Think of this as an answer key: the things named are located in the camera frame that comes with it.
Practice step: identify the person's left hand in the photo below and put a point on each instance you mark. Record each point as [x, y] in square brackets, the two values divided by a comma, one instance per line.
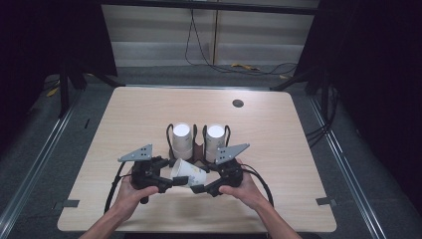
[131, 199]

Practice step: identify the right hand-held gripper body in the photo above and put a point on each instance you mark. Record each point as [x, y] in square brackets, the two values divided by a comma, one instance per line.
[229, 172]

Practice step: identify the thin vertical window pole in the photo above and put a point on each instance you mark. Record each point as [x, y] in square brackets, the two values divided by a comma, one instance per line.
[215, 36]

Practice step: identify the dark brown double cup holder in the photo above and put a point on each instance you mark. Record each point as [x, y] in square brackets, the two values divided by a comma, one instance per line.
[198, 150]

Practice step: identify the person's right hand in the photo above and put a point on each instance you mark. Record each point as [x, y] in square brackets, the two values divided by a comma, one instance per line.
[244, 194]

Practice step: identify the black stand leg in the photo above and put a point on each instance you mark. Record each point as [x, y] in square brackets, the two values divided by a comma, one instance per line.
[292, 81]
[64, 89]

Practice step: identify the grey tape strip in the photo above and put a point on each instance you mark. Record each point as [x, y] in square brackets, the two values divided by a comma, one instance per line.
[325, 200]
[68, 203]

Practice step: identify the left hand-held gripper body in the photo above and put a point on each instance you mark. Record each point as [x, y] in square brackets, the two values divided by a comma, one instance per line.
[142, 172]

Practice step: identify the black overhead bar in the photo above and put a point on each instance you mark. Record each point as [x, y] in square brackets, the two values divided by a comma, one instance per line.
[212, 6]

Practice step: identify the metal floor rail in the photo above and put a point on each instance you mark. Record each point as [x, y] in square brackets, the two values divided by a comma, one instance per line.
[36, 166]
[348, 166]

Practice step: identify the white paper cup stack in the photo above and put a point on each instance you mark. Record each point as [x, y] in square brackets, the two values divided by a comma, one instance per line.
[182, 139]
[215, 136]

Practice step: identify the black curtain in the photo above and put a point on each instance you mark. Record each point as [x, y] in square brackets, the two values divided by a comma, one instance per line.
[375, 83]
[40, 49]

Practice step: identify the dark round table grommet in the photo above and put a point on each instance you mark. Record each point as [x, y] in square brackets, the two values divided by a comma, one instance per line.
[238, 103]

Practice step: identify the yellow tape scrap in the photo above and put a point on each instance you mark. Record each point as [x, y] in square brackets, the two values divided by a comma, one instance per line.
[245, 66]
[53, 91]

